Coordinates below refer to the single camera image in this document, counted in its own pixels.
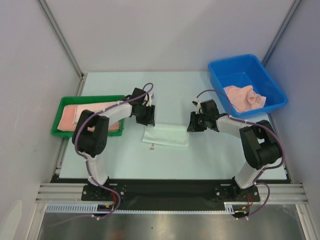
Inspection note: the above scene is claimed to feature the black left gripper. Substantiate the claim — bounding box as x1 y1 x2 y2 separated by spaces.
134 103 155 126

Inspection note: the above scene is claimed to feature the white light blue towel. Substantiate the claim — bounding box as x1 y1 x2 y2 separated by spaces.
142 124 189 148

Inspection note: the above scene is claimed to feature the pink cartoon face towel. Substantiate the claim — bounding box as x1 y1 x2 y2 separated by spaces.
72 101 116 126

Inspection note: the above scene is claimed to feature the pale pink towel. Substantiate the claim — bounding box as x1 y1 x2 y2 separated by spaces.
224 85 267 113

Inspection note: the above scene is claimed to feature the pink terry towel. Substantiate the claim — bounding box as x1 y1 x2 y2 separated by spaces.
57 104 77 132

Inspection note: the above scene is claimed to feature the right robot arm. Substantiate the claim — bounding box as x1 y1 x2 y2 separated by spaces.
187 99 284 201

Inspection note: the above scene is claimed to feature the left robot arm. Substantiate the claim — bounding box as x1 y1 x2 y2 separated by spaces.
72 88 155 200

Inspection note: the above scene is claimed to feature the blue plastic bin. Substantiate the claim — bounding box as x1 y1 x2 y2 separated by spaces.
208 54 288 119

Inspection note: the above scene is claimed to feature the green plastic tray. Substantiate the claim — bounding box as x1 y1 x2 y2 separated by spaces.
51 95 125 138

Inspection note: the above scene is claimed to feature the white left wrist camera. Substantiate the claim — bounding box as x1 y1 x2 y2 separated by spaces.
142 93 154 107

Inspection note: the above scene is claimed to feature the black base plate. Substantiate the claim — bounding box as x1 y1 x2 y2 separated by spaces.
49 174 293 212

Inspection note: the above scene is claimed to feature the aluminium frame rail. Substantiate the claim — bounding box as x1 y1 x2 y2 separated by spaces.
35 183 309 205

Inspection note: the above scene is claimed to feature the white cable duct rail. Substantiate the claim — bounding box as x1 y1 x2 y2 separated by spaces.
46 202 248 215

